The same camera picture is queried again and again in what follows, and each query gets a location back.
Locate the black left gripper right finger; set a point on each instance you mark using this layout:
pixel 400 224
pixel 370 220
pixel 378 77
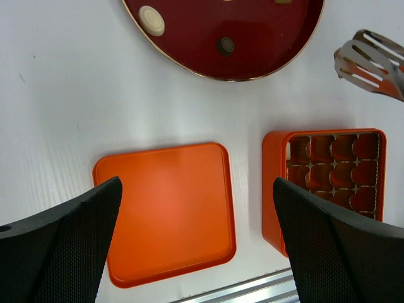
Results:
pixel 338 255

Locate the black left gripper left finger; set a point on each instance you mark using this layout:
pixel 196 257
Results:
pixel 59 254

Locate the silver metal tongs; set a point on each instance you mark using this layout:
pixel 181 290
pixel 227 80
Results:
pixel 372 62

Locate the caramel brown chocolate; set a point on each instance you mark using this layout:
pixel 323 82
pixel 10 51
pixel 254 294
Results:
pixel 283 1

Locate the orange chocolate box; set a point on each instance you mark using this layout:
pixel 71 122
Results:
pixel 344 166

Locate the dark round chocolate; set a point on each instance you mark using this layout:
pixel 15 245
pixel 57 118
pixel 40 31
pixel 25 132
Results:
pixel 225 46

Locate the white round chocolate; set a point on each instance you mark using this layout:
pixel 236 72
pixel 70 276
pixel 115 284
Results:
pixel 151 21

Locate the orange box lid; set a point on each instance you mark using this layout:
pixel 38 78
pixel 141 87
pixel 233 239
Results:
pixel 176 214

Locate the round dark red tray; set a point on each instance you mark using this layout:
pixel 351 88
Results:
pixel 266 35

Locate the aluminium mounting rail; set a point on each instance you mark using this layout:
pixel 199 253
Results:
pixel 273 287

